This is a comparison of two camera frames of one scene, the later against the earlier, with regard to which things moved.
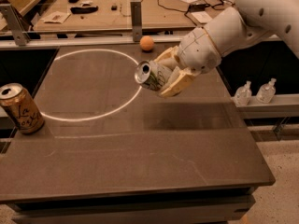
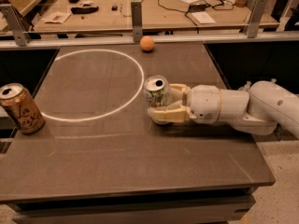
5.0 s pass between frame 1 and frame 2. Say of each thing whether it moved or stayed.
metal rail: stayed
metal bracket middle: stayed
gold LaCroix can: stayed
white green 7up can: moved
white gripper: moved
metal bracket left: stayed
